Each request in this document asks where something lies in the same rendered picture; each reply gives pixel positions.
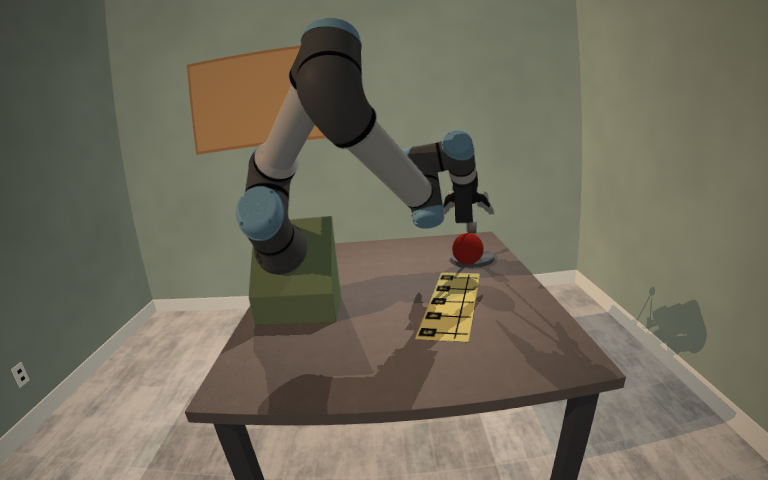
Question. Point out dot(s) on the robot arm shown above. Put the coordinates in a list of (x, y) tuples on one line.
[(329, 87)]

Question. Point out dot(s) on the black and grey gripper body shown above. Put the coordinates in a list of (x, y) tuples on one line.
[(474, 187)]

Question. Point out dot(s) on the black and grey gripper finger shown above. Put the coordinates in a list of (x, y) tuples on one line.
[(448, 203), (483, 202)]

